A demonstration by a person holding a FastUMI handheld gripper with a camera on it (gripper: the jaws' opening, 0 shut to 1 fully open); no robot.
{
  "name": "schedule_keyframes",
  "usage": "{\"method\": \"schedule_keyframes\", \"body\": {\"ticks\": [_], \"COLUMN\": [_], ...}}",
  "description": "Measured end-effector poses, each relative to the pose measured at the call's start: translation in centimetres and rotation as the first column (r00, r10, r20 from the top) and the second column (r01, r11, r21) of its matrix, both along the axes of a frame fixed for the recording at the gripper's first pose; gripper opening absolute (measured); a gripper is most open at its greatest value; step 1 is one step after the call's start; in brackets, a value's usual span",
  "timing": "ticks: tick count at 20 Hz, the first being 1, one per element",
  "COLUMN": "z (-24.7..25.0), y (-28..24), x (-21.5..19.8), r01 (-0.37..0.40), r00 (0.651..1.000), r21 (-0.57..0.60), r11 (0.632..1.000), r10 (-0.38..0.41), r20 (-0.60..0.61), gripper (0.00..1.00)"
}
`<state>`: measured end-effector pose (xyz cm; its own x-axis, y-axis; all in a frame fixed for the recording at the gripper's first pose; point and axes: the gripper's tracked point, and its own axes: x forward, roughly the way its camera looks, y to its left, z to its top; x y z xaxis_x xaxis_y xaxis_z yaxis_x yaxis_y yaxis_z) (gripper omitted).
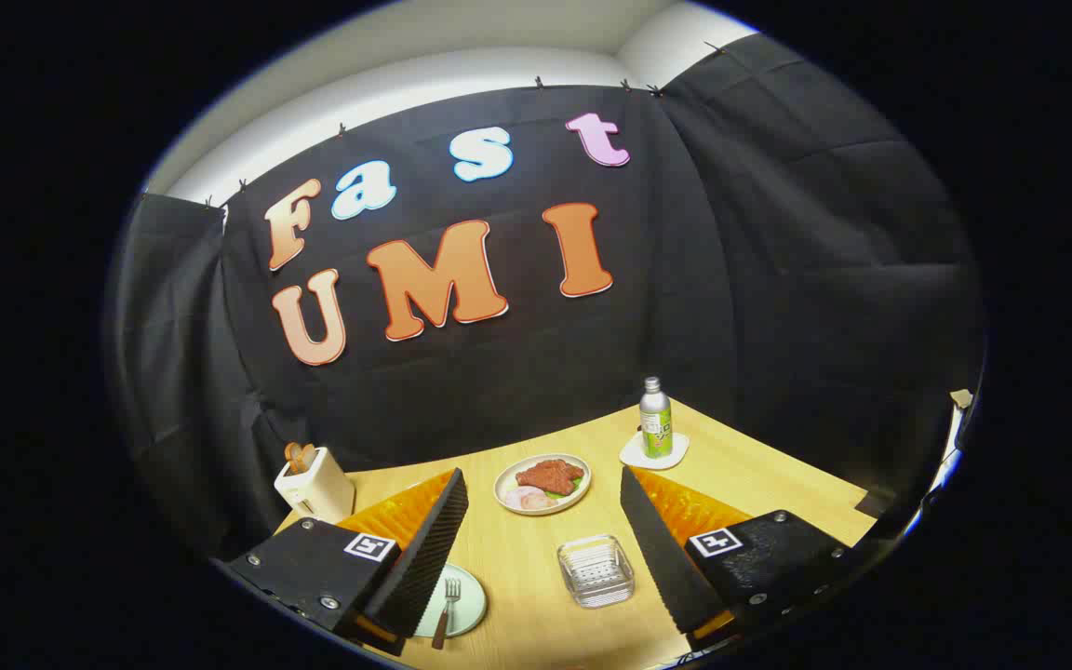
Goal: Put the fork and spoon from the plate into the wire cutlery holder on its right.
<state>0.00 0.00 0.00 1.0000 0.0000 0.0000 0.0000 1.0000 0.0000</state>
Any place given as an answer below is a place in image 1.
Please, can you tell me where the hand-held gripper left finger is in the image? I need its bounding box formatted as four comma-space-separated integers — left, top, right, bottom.
215, 468, 470, 658

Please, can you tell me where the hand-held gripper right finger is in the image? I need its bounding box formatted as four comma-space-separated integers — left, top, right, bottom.
620, 466, 863, 650

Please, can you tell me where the metal fork with brown handle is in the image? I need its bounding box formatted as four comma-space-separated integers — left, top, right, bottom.
432, 578, 462, 650

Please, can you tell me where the perforated metal basket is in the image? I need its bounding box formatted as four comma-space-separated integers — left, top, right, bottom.
556, 534, 636, 609

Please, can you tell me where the light blue plate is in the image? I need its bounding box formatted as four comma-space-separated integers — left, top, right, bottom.
413, 563, 489, 638

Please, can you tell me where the small white square dish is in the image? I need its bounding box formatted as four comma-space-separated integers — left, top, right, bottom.
619, 430, 690, 471

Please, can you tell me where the white round food plate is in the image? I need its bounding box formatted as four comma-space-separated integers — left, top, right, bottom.
494, 453, 592, 516

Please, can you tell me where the white toaster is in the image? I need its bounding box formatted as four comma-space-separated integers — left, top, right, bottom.
275, 445, 356, 524

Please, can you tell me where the silver bottle with green label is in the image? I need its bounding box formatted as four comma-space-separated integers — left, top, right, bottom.
639, 376, 674, 459

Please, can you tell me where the brown meat steak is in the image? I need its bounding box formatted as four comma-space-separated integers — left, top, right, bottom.
516, 459, 585, 496

